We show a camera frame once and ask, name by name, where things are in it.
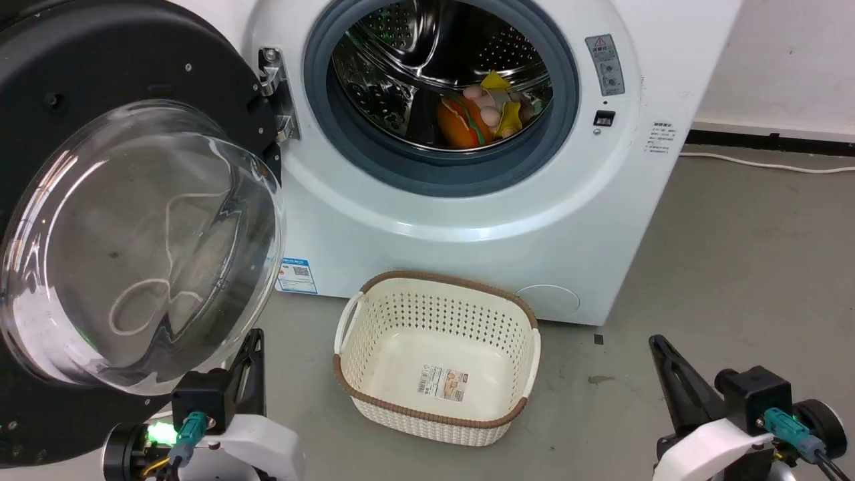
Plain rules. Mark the washer door with glass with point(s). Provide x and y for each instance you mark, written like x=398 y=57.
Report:
x=73 y=67

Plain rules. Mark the cream plastic laundry basket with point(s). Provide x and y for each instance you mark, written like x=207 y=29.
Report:
x=374 y=334

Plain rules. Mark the grey warning sticker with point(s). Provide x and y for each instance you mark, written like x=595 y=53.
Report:
x=605 y=65

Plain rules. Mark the metal door hinge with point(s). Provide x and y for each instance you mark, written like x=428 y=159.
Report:
x=277 y=87

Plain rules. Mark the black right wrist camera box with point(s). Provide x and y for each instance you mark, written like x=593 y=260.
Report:
x=755 y=394

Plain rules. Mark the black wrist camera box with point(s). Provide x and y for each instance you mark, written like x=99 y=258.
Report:
x=200 y=399
x=755 y=394

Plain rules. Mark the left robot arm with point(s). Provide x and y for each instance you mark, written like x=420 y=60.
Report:
x=130 y=454

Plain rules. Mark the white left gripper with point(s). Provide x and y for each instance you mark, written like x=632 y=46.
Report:
x=257 y=444

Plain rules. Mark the stainless steel drum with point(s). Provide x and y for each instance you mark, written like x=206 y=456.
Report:
x=401 y=67

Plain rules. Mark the blue energy label sticker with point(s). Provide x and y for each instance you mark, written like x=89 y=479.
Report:
x=297 y=275

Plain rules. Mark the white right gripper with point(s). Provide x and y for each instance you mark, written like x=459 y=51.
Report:
x=708 y=451

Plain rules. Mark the pink plush doll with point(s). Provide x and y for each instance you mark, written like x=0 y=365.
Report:
x=491 y=115

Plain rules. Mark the white front-load washing machine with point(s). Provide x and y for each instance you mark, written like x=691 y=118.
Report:
x=568 y=220

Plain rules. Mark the orange hamburger plush toy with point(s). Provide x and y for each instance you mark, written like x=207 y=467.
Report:
x=457 y=127

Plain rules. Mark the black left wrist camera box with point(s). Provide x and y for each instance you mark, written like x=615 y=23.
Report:
x=200 y=399

